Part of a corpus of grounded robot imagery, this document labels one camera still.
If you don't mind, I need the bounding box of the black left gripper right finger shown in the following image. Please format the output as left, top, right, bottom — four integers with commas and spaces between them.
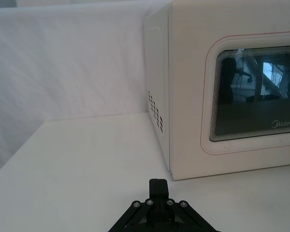
159, 178, 217, 232

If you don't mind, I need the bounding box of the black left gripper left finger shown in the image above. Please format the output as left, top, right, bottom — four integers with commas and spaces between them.
108, 178, 160, 232

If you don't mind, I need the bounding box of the white table cloth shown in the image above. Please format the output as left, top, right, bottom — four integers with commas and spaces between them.
0, 112, 290, 232

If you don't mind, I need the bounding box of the cream microwave oven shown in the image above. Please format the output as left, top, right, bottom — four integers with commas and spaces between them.
143, 0, 290, 182

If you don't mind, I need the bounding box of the white curtain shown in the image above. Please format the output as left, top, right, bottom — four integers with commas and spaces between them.
0, 5, 151, 180

